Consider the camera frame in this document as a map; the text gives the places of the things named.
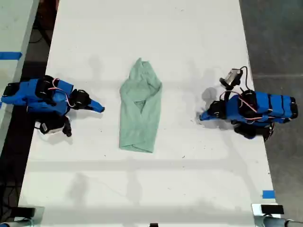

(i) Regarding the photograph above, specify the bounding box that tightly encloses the long blue tape strip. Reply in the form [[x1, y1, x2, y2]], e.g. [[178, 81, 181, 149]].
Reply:
[[0, 51, 23, 60]]

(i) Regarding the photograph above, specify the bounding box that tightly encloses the metal tube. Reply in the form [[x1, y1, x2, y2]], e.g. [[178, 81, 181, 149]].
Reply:
[[254, 216, 303, 227]]

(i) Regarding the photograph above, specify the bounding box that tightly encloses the pale side table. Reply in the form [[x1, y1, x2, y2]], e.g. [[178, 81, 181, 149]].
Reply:
[[0, 0, 40, 148]]

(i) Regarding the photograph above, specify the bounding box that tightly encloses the silver black camera box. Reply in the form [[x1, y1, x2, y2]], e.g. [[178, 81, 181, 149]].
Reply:
[[219, 68, 242, 86]]

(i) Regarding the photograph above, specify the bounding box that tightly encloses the pale green T-shirt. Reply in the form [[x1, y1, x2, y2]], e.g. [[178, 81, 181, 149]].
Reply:
[[118, 57, 163, 154]]

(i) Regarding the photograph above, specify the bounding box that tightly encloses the white black camera box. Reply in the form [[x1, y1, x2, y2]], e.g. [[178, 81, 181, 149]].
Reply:
[[35, 116, 66, 136]]

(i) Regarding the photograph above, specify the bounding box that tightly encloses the black box on grey holder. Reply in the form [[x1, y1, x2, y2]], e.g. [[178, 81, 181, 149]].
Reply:
[[13, 206, 45, 222]]

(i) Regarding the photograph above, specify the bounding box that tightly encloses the black floor cable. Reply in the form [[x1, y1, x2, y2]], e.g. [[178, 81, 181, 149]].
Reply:
[[28, 22, 52, 45]]

